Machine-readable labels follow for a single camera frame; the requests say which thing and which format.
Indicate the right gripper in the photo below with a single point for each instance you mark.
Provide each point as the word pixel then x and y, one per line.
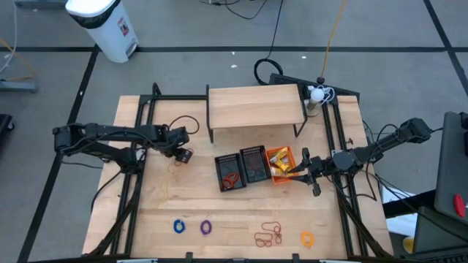
pixel 321 166

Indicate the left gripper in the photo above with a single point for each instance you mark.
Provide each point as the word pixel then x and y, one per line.
pixel 175 137

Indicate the yellow crayon pack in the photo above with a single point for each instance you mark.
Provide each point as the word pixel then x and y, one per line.
pixel 278 172
pixel 281 154
pixel 283 166

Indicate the yellow coil wristband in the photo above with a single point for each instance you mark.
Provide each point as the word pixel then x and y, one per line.
pixel 302 239

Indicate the purple coil wristband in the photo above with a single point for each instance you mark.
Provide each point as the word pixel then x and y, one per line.
pixel 202 227

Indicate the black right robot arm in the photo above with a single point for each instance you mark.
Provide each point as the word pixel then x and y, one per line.
pixel 380 146

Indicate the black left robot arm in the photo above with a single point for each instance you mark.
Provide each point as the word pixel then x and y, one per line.
pixel 109 131

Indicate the orange plastic basket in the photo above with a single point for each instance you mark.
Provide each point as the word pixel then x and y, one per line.
pixel 292 153

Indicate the black plastic basket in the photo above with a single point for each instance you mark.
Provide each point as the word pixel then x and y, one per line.
pixel 228 166
pixel 261 175

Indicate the wooden shelf riser black legs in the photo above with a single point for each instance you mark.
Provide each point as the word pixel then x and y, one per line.
pixel 256 106

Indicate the white bulb lamp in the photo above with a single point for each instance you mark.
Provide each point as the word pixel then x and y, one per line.
pixel 316 95

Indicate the black table edge clip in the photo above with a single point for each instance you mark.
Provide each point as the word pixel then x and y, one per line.
pixel 189 256
pixel 295 258

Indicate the blue coil wristband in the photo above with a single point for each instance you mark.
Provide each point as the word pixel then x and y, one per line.
pixel 175 226

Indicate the black stand bar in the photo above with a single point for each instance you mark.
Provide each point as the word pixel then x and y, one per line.
pixel 402 206

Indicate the white trash bin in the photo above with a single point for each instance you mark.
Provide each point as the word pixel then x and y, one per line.
pixel 109 33

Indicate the yellow object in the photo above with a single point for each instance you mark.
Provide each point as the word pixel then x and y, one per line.
pixel 408 245

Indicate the grey equipment cart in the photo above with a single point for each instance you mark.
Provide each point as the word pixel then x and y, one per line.
pixel 449 164

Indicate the dark grey box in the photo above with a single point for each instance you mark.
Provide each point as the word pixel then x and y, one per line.
pixel 438 237

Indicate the grey table foot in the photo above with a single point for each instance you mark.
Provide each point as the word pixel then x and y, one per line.
pixel 18 86

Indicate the black object on floor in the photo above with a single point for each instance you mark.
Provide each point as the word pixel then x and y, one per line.
pixel 4 128

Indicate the silver frame plate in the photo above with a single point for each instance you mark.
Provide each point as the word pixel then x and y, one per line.
pixel 333 152

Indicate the black aluminium table frame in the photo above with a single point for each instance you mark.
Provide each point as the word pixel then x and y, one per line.
pixel 175 97

